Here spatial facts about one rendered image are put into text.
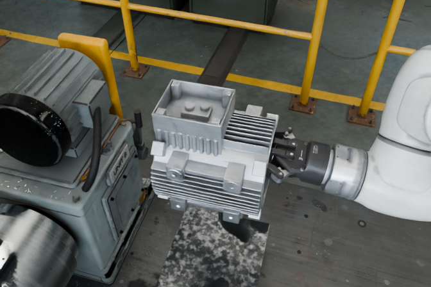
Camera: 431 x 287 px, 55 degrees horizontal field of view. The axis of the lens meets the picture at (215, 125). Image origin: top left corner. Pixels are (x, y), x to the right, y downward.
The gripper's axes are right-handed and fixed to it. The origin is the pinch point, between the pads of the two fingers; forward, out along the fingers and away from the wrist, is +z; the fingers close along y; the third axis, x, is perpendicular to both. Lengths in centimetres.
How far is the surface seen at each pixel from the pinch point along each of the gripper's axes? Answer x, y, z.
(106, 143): 23.8, -10.4, 28.1
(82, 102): 9.1, -7.5, 31.1
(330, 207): 53, -34, -36
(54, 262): 31.2, 18.2, 26.5
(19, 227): 25.5, 15.9, 34.7
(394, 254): 51, -22, -54
